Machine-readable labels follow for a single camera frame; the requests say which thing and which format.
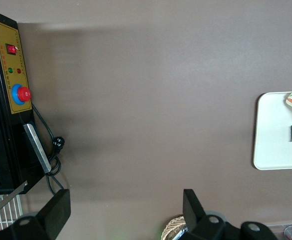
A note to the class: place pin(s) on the black sealing machine yellow panel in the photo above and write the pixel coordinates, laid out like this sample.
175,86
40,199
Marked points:
8,75

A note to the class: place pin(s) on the clear acrylic bottle rack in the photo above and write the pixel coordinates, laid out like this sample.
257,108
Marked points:
275,228

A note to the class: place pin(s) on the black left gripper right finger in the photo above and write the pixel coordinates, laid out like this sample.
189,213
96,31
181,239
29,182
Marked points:
193,212

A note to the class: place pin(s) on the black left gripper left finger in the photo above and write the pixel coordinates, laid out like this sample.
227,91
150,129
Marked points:
57,212

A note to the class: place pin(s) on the beige plastic tray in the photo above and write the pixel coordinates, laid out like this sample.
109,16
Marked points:
273,140

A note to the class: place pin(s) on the light wicker basket with trays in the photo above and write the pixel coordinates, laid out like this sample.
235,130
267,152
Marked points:
172,227

